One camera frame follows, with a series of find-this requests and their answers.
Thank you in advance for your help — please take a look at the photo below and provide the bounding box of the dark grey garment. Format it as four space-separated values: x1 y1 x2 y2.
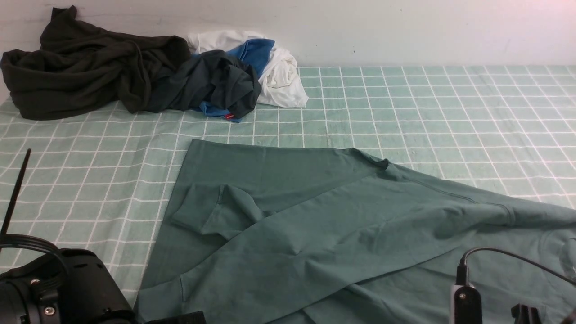
144 50 261 119

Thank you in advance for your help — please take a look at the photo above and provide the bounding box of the white garment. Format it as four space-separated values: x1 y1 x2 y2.
187 30 309 108

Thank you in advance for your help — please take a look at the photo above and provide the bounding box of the dark olive hoodie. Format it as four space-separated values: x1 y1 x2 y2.
1 6 191 121

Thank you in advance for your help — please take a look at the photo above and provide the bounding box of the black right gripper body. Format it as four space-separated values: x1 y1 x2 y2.
511 304 542 324

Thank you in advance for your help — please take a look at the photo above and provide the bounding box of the blue garment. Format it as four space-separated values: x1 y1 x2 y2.
198 38 275 123

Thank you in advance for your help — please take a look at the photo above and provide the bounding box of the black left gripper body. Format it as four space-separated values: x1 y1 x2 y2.
27 248 207 324

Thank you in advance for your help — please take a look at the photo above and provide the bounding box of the green long-sleeved shirt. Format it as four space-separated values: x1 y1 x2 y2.
135 140 575 324

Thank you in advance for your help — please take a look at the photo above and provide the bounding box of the green checkered tablecloth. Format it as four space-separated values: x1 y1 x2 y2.
0 66 576 324

